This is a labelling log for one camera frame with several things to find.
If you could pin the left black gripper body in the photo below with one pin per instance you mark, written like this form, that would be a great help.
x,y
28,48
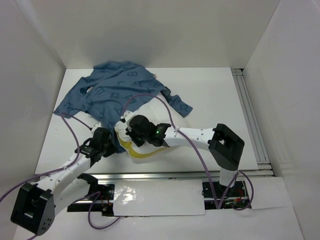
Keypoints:
x,y
108,149

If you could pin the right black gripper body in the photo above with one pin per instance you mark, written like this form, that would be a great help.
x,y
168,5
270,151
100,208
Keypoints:
x,y
139,139

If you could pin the white pillow yellow edge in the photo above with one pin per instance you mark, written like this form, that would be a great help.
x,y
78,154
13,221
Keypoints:
x,y
157,111

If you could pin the blue letter print pillowcase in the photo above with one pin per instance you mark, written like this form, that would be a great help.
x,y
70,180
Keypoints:
x,y
113,87

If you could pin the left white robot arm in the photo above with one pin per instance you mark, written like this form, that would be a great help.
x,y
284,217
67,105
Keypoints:
x,y
37,204

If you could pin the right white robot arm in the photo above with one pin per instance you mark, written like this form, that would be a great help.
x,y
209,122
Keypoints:
x,y
225,146

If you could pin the white cover plate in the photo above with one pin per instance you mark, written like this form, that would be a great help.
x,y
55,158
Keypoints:
x,y
158,198

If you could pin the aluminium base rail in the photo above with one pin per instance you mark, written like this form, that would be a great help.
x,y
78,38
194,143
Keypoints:
x,y
238,196

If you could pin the aluminium side rail frame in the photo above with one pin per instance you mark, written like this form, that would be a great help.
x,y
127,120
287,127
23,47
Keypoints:
x,y
259,148

